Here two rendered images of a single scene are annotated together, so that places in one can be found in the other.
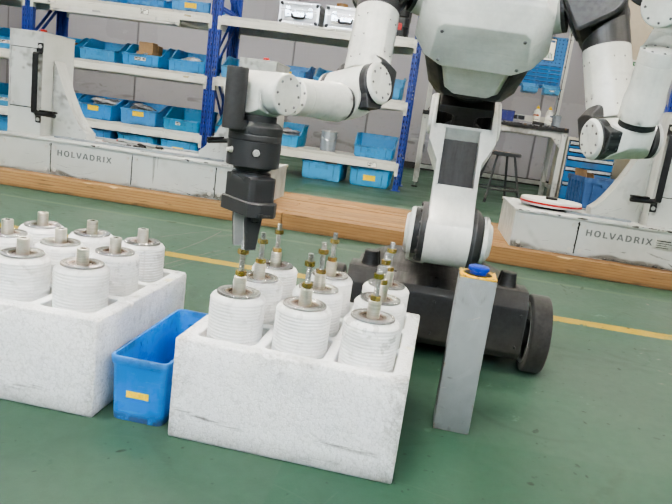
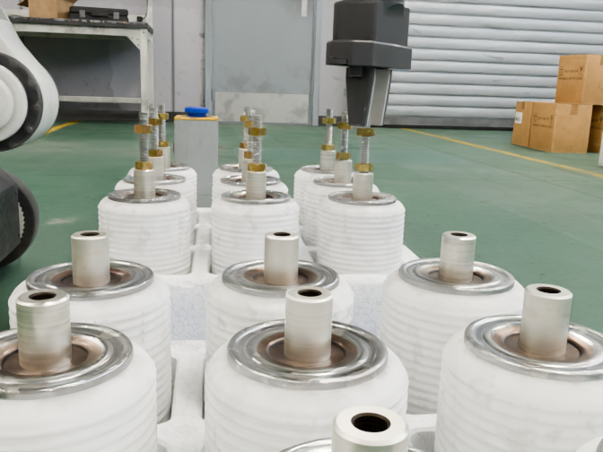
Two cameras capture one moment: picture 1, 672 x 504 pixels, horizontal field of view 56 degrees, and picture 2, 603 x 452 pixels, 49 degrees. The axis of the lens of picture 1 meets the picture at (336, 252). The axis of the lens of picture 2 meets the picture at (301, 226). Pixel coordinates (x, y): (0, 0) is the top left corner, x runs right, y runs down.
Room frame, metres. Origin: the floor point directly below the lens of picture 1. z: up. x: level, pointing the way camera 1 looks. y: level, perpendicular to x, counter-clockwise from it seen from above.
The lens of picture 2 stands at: (1.33, 0.83, 0.38)
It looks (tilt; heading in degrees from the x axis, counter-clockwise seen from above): 12 degrees down; 254
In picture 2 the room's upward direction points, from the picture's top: 2 degrees clockwise
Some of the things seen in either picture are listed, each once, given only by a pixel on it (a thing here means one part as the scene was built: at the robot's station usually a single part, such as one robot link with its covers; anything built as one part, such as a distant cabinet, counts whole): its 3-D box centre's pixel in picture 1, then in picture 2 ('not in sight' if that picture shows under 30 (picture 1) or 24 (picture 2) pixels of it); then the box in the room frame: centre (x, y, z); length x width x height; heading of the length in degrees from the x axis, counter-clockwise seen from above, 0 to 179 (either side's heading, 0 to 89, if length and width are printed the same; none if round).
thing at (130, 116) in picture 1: (148, 114); not in sight; (6.29, 1.99, 0.36); 0.50 x 0.38 x 0.21; 174
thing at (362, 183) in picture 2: (239, 285); (362, 186); (1.06, 0.16, 0.26); 0.02 x 0.02 x 0.03
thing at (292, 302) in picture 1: (304, 304); (342, 182); (1.04, 0.04, 0.25); 0.08 x 0.08 x 0.01
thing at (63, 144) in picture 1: (152, 114); not in sight; (3.55, 1.10, 0.45); 1.45 x 0.57 x 0.74; 83
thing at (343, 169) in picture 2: (305, 297); (343, 172); (1.04, 0.04, 0.26); 0.02 x 0.02 x 0.03
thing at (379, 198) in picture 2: (238, 292); (362, 198); (1.06, 0.16, 0.25); 0.08 x 0.08 x 0.01
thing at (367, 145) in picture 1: (376, 146); not in sight; (6.03, -0.24, 0.36); 0.50 x 0.38 x 0.21; 173
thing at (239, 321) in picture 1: (233, 342); (357, 277); (1.06, 0.16, 0.16); 0.10 x 0.10 x 0.18
